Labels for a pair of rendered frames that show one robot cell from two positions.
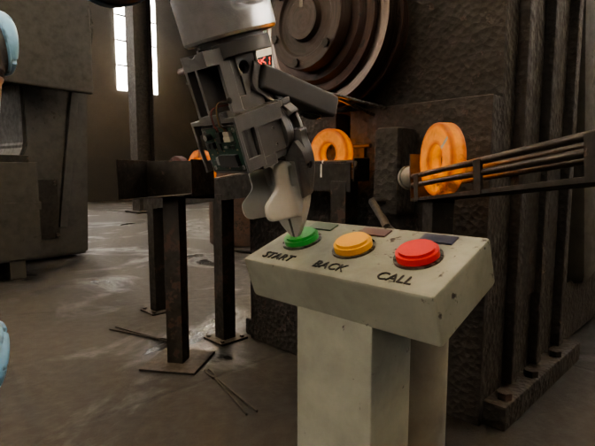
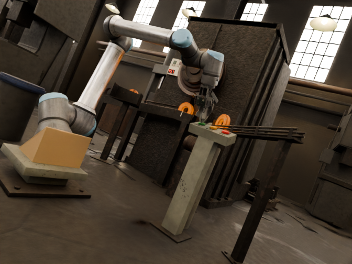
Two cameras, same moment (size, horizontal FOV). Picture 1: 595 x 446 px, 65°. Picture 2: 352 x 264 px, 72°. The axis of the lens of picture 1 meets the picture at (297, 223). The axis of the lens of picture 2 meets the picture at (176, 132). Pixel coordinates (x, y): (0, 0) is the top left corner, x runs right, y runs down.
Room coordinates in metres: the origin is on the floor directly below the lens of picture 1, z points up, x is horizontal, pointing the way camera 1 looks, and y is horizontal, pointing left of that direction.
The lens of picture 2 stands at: (-0.77, 0.40, 0.50)
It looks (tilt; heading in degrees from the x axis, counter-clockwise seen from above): 0 degrees down; 347
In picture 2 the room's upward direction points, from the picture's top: 23 degrees clockwise
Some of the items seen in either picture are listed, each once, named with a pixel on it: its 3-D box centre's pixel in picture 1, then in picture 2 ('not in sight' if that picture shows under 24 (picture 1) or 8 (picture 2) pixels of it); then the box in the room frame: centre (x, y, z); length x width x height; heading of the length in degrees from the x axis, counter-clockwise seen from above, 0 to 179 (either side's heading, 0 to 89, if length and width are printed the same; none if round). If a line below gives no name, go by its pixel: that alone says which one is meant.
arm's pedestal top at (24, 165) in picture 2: not in sight; (45, 162); (0.59, 0.68, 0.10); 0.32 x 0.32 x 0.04; 40
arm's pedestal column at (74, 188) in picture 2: not in sight; (41, 173); (0.59, 0.68, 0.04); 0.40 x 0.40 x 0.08; 40
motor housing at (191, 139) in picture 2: not in sight; (187, 168); (1.15, -0.24, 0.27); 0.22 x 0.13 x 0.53; 45
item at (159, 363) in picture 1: (170, 263); (115, 123); (1.63, 0.45, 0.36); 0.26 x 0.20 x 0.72; 80
